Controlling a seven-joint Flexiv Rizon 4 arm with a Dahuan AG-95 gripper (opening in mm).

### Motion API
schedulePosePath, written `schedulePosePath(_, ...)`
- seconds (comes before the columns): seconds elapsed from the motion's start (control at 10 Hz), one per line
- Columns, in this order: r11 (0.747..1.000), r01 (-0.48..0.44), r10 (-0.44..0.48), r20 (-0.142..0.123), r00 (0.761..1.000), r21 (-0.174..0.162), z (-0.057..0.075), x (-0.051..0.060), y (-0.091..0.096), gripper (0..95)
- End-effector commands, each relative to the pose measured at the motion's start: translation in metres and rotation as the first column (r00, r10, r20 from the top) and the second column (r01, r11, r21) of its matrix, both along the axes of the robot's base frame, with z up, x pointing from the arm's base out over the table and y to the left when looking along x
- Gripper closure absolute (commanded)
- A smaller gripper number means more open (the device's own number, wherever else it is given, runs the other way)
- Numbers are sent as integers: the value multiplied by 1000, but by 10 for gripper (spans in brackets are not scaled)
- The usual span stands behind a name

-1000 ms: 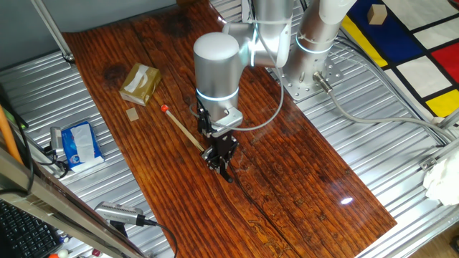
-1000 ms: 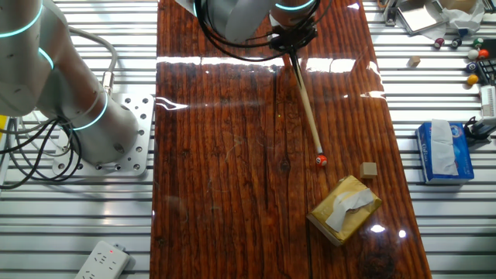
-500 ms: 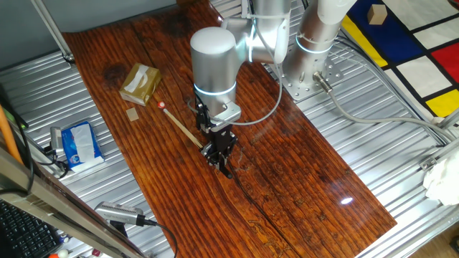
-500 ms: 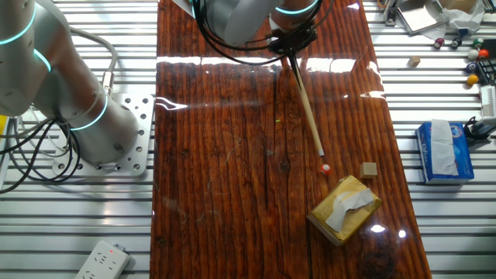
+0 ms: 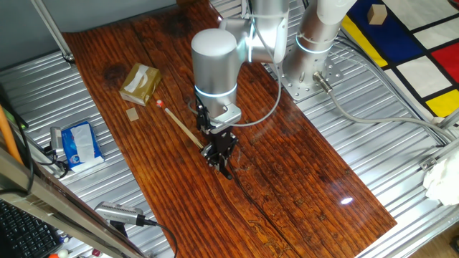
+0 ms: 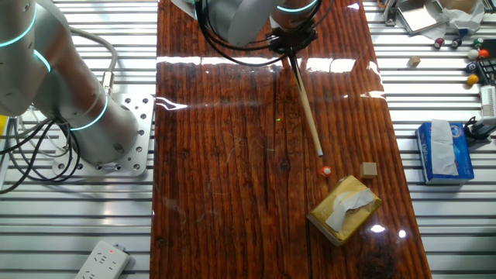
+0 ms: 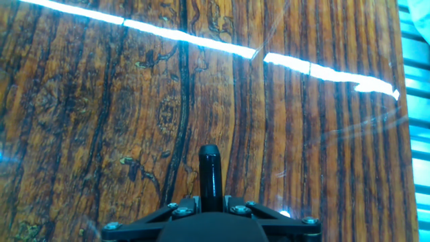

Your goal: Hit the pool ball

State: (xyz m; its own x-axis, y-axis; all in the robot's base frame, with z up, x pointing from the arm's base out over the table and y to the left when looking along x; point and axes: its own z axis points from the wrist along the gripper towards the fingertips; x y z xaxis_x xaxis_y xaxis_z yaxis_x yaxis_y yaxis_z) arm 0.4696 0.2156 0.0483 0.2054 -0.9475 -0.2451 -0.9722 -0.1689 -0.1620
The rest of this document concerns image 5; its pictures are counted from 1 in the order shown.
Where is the wooden pool cue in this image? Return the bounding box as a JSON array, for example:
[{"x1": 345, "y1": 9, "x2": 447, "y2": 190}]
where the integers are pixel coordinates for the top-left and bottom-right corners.
[{"x1": 164, "y1": 107, "x2": 235, "y2": 181}]

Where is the thick grey cable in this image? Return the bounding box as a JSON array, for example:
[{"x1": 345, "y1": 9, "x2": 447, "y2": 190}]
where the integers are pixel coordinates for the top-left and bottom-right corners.
[{"x1": 312, "y1": 71, "x2": 457, "y2": 145}]

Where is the gold tissue pack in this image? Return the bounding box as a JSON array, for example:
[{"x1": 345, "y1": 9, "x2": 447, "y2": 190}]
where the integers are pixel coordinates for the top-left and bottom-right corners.
[{"x1": 118, "y1": 62, "x2": 163, "y2": 108}]

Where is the blue tissue pack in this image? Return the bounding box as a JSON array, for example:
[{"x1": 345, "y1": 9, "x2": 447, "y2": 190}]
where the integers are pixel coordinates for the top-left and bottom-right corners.
[{"x1": 60, "y1": 120, "x2": 105, "y2": 173}]

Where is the small metal bracket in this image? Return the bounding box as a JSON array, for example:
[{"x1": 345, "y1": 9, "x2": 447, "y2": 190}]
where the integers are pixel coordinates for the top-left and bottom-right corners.
[{"x1": 418, "y1": 154, "x2": 440, "y2": 173}]

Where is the grey metal pole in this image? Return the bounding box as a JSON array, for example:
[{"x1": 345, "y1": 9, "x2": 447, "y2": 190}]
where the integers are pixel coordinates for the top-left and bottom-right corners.
[{"x1": 29, "y1": 0, "x2": 77, "y2": 65}]

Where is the silver finned camera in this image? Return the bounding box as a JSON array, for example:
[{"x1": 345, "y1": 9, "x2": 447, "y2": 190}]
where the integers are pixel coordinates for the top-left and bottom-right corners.
[
  {"x1": 49, "y1": 125, "x2": 66, "y2": 152},
  {"x1": 93, "y1": 201, "x2": 146, "y2": 228}
]

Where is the black camera cable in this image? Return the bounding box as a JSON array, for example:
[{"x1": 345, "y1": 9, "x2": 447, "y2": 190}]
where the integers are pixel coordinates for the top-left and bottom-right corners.
[{"x1": 137, "y1": 216, "x2": 179, "y2": 258}]

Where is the aluminium frame bar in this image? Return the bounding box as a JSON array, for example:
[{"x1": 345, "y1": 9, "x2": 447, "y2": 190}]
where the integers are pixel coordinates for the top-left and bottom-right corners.
[{"x1": 0, "y1": 142, "x2": 145, "y2": 258}]

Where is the white crumpled cloth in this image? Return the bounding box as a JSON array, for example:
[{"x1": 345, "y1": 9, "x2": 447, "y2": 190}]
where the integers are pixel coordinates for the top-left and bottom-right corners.
[{"x1": 422, "y1": 148, "x2": 459, "y2": 207}]

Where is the light wooden cube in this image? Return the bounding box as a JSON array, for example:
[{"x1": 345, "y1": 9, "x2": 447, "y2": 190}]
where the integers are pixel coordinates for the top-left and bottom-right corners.
[
  {"x1": 125, "y1": 107, "x2": 141, "y2": 123},
  {"x1": 366, "y1": 4, "x2": 389, "y2": 27}
]

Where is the orange pole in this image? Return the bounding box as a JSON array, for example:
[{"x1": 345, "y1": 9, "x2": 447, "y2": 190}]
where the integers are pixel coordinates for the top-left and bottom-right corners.
[{"x1": 0, "y1": 105, "x2": 24, "y2": 166}]

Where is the black keyboard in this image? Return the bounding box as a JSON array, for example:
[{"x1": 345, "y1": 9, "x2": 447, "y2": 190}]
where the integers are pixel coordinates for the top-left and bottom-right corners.
[{"x1": 0, "y1": 199, "x2": 63, "y2": 258}]

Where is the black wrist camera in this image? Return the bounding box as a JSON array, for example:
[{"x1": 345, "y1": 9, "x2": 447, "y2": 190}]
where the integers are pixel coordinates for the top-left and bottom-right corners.
[{"x1": 194, "y1": 102, "x2": 213, "y2": 134}]

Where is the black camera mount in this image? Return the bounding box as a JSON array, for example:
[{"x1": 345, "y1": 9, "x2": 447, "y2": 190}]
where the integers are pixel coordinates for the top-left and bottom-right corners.
[{"x1": 42, "y1": 144, "x2": 70, "y2": 181}]

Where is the colourful block-pattern mat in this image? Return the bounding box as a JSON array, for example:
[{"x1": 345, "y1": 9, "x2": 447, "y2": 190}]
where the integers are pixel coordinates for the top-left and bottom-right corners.
[{"x1": 339, "y1": 0, "x2": 459, "y2": 119}]

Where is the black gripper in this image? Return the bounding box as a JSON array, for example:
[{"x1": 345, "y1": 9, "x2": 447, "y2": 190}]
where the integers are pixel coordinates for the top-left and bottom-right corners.
[{"x1": 200, "y1": 124, "x2": 239, "y2": 172}]

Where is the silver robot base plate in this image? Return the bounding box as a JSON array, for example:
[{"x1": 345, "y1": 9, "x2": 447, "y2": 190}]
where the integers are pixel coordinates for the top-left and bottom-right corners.
[{"x1": 278, "y1": 56, "x2": 344, "y2": 102}]

